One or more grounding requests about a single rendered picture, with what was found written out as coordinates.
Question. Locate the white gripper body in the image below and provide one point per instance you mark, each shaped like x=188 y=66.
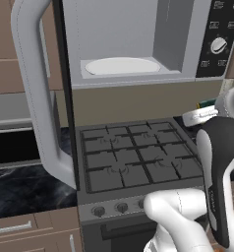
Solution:
x=201 y=115

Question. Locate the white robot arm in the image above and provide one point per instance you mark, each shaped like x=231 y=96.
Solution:
x=217 y=183

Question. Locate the green and yellow sponge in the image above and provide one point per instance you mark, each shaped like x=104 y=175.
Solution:
x=206 y=103

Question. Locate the white microwave dial knob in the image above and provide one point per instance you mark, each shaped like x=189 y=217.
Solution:
x=219 y=45

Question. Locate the white microwave turntable plate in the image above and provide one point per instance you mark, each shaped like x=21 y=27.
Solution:
x=122 y=66

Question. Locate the grey microwave oven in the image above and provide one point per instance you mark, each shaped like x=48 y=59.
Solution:
x=122 y=32

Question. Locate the black microwave door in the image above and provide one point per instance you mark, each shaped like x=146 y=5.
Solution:
x=66 y=98

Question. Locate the dark grey gas hob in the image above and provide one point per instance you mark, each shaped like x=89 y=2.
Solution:
x=138 y=154

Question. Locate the grey stove knob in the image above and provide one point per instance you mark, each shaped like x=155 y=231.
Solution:
x=122 y=207
x=98 y=211
x=141 y=204

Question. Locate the dark grey oven door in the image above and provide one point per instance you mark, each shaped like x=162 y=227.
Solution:
x=128 y=244

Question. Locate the grey framed dark opening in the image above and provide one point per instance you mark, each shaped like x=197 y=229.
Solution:
x=11 y=131

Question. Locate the brown base cupboard door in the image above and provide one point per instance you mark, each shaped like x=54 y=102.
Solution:
x=40 y=242

